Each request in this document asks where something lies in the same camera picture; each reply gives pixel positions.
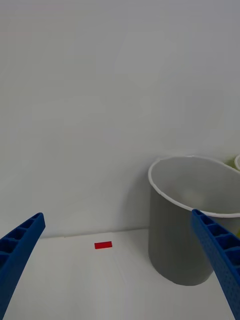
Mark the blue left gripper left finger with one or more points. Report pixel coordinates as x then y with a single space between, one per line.
17 252

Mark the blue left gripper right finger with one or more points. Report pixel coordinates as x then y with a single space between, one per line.
222 252

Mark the grey plastic waste bin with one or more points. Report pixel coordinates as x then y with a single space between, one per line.
172 237

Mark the yellow-green plastic waste bin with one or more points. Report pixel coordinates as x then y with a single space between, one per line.
238 162

